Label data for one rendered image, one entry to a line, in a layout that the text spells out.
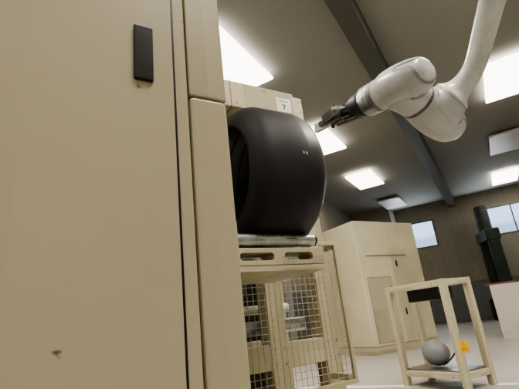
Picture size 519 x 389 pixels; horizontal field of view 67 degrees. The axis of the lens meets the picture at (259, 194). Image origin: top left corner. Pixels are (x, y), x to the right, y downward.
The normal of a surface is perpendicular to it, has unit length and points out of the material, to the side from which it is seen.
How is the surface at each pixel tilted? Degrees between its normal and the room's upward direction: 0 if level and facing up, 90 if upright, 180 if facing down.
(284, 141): 84
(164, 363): 90
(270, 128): 73
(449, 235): 90
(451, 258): 90
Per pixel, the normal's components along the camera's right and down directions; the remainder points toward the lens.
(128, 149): 0.47, -0.33
